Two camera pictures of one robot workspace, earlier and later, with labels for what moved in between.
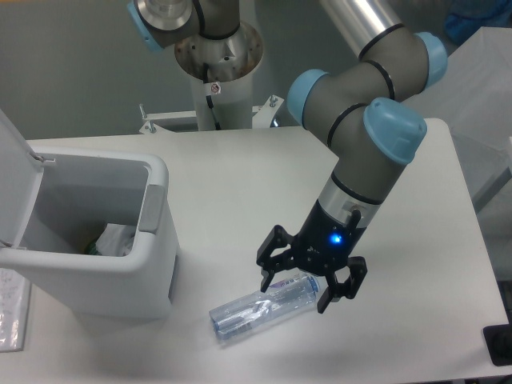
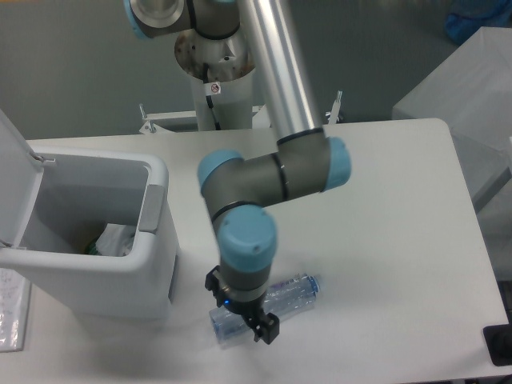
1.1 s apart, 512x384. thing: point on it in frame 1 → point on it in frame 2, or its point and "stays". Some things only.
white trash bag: (117, 240) stays
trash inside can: (94, 250) stays
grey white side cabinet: (474, 98) stays
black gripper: (322, 246) → (267, 325)
